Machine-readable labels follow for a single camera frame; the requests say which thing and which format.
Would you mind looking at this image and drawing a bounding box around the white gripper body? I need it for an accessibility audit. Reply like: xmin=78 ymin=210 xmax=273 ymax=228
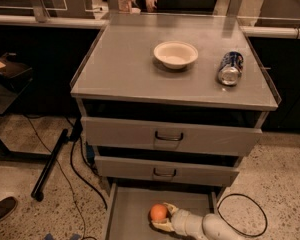
xmin=171 ymin=209 xmax=205 ymax=238

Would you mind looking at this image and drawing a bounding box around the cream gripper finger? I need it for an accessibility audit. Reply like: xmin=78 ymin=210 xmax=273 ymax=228
xmin=163 ymin=202 xmax=179 ymax=215
xmin=151 ymin=218 xmax=174 ymax=232

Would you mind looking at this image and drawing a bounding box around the orange fruit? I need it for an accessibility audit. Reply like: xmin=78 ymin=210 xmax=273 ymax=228
xmin=150 ymin=204 xmax=168 ymax=221

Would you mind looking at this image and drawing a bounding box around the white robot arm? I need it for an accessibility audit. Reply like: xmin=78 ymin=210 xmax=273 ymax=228
xmin=149 ymin=203 xmax=243 ymax=240

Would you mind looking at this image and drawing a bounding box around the bottom grey drawer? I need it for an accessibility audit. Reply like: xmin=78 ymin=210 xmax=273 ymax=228
xmin=101 ymin=180 xmax=216 ymax=240

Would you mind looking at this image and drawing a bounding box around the grey drawer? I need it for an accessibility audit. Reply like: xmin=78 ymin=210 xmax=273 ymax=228
xmin=101 ymin=180 xmax=216 ymax=240
xmin=95 ymin=156 xmax=238 ymax=187
xmin=81 ymin=117 xmax=262 ymax=156

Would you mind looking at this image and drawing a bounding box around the middle grey drawer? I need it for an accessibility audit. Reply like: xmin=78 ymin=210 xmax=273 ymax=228
xmin=95 ymin=156 xmax=238 ymax=187

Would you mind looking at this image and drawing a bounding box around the grey drawer cabinet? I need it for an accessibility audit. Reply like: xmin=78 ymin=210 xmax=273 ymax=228
xmin=71 ymin=14 xmax=279 ymax=240

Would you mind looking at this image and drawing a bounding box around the top grey drawer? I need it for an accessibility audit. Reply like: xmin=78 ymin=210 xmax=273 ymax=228
xmin=81 ymin=117 xmax=262 ymax=156

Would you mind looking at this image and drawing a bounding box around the background person hand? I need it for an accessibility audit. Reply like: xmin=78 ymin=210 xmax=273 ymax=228
xmin=145 ymin=0 xmax=157 ymax=12

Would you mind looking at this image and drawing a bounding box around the black stand leg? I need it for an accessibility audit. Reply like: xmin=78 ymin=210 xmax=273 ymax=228
xmin=31 ymin=129 xmax=68 ymax=202

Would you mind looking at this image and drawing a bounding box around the blue soda can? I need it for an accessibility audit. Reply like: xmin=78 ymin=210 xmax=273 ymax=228
xmin=217 ymin=51 xmax=244 ymax=86

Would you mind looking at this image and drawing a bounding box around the white bowl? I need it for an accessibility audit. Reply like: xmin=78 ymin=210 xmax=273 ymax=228
xmin=153 ymin=41 xmax=198 ymax=70

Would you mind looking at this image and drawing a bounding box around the dark shoe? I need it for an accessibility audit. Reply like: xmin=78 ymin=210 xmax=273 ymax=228
xmin=0 ymin=196 xmax=17 ymax=221

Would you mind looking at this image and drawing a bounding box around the black box on shelf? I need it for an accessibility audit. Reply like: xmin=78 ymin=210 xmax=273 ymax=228
xmin=0 ymin=53 xmax=33 ymax=85

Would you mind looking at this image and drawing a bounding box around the black cable loop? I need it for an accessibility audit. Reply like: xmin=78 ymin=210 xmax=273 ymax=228
xmin=217 ymin=193 xmax=269 ymax=238

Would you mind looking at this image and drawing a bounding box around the black floor cable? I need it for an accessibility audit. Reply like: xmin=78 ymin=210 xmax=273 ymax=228
xmin=69 ymin=117 xmax=109 ymax=211

